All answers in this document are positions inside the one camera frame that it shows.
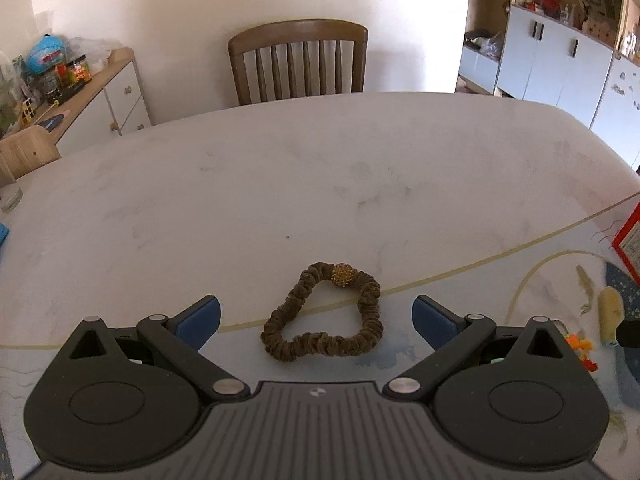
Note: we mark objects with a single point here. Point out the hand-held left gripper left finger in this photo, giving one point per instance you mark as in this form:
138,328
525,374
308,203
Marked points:
199,319

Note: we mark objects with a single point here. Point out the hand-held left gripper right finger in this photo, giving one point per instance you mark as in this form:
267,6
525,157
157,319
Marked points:
433,322

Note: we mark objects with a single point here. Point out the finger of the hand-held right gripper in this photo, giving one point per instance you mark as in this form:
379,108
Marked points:
630,334

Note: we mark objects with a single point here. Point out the small orange toy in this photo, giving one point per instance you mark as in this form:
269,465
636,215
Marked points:
582,347

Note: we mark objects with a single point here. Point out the blue printed table mat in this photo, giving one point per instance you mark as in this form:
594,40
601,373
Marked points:
500,285

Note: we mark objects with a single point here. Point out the red cardboard box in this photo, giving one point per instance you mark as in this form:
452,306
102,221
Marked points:
631,247

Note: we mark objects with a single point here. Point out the blue cloth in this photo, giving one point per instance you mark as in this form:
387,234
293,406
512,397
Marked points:
3,237

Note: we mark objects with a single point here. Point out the clear drinking glass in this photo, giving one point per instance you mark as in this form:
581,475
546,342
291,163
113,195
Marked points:
9,197

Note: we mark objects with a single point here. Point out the white wood-topped sideboard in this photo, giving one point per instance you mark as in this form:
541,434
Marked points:
120,100

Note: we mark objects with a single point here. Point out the light wooden box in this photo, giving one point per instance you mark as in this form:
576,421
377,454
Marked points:
27,152

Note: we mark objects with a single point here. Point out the dark blue round pad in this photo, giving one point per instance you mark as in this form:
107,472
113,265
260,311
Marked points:
51,122

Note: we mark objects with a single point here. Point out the glass jar black lid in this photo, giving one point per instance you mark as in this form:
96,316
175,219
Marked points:
79,70

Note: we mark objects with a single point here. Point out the clear plastic bag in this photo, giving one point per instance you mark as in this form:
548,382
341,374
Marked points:
95,50

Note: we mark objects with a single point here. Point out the glass vase with plants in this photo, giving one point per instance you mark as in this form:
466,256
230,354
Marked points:
9,95

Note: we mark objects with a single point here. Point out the brown wooden chair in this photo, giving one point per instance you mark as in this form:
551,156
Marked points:
300,35

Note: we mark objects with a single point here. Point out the blue ball toy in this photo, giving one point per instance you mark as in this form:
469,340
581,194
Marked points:
47,54

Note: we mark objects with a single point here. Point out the white and wood wall cabinet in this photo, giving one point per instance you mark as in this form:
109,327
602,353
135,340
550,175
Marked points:
555,55

